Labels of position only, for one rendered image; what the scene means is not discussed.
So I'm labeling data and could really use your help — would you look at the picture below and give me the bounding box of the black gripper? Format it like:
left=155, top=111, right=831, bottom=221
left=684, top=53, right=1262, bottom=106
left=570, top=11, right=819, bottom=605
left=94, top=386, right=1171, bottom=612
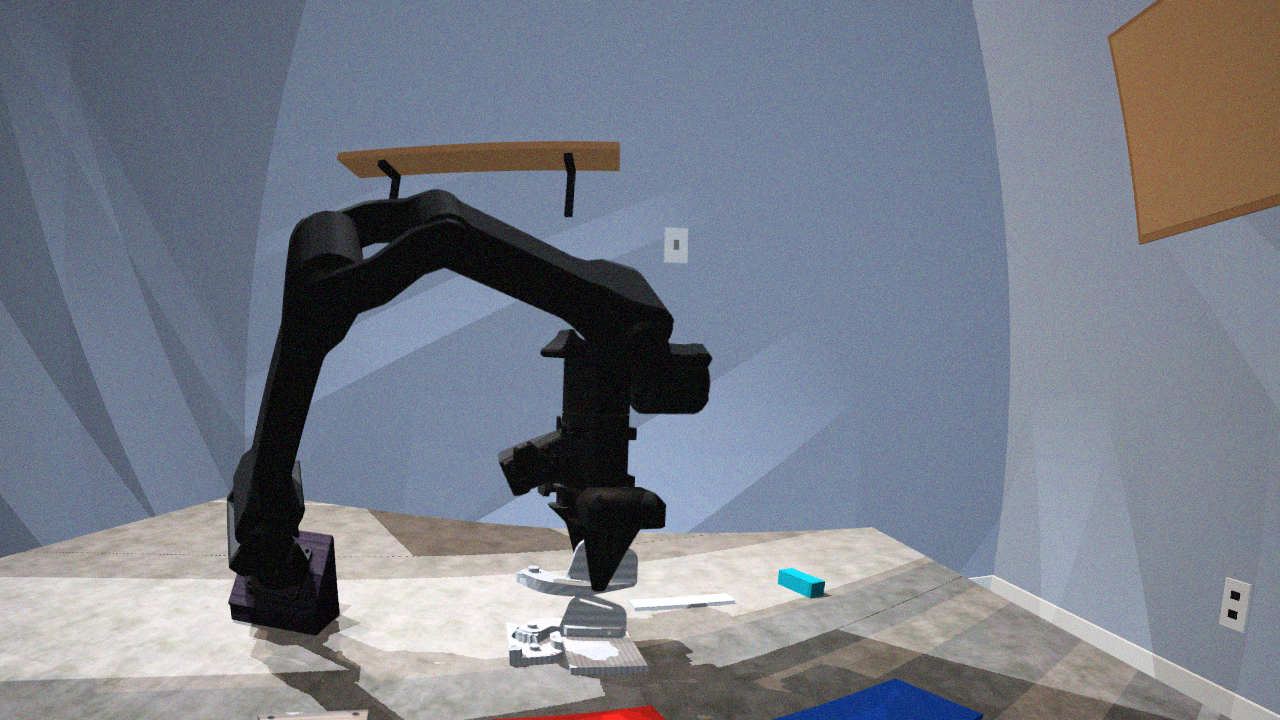
left=538, top=413, right=666, bottom=592

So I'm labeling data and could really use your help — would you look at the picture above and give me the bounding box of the cyan rectangular bar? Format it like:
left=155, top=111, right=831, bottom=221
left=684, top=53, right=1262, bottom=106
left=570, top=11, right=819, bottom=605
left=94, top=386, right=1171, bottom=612
left=778, top=568, right=826, bottom=600

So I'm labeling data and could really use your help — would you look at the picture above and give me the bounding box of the blue flat rectangular plate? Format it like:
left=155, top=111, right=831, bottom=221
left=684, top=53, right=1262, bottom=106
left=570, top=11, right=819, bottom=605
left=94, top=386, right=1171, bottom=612
left=773, top=678, right=983, bottom=720

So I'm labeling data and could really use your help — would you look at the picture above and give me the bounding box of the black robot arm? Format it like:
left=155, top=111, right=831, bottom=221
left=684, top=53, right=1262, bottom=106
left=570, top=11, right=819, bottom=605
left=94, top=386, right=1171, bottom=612
left=227, top=190, right=712, bottom=601

